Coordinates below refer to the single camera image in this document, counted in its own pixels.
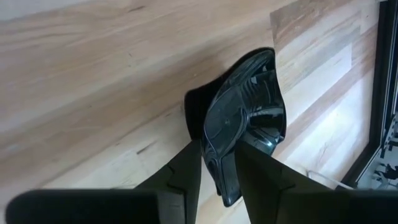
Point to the black aluminium table frame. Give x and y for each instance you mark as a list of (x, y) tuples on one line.
[(381, 77)]

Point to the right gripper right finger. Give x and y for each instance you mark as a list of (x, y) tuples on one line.
[(295, 205)]

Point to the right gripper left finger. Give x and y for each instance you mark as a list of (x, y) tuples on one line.
[(109, 207)]

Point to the black pot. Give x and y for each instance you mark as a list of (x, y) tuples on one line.
[(230, 124)]

